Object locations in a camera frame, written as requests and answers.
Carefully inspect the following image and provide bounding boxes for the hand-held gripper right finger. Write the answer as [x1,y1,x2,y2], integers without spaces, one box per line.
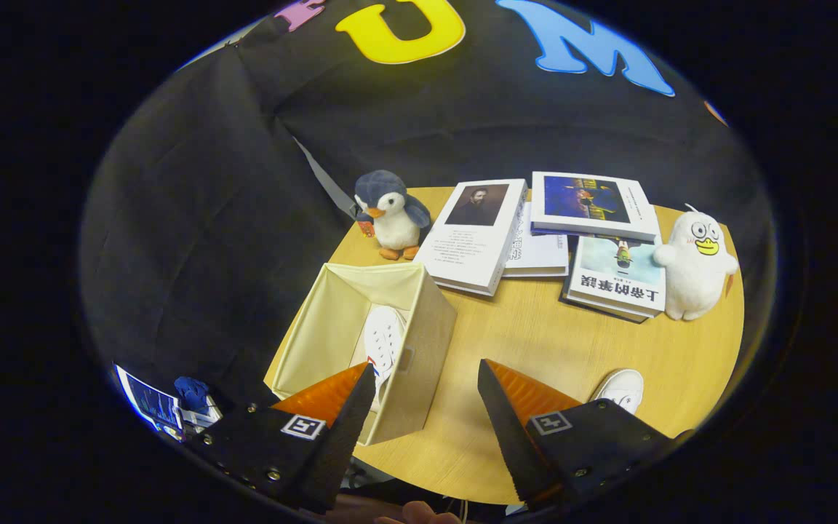
[477,358,689,508]

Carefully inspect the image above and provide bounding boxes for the beige fabric storage box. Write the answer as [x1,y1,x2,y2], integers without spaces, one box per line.
[264,262,458,446]

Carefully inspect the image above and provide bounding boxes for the blue computer screen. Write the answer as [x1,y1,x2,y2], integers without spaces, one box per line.
[113,364,185,441]

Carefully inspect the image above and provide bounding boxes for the book with blue photo cover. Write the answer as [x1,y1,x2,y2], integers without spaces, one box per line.
[530,171,661,243]

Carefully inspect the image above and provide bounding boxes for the white striped canvas shoe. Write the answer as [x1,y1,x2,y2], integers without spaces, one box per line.
[591,369,645,416]
[363,306,409,394]

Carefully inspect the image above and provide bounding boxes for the grey penguin plush toy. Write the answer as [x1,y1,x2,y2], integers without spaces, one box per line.
[354,170,432,261]

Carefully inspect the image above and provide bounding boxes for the plain white book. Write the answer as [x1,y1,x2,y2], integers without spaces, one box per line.
[503,202,571,279]

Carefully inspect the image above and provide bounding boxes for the white duck plush toy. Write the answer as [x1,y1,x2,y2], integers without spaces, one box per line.
[653,205,740,322]

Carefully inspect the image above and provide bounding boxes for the blue crumpled cloth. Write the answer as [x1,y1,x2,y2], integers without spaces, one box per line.
[174,376,210,414]

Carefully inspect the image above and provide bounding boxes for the book with pale sky cover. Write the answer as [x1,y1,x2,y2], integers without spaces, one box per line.
[559,234,667,323]

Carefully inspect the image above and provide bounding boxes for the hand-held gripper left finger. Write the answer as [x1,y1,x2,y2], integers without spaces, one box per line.
[185,362,378,512]

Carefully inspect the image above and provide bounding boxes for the book with portrait cover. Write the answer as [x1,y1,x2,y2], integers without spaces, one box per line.
[413,179,529,297]

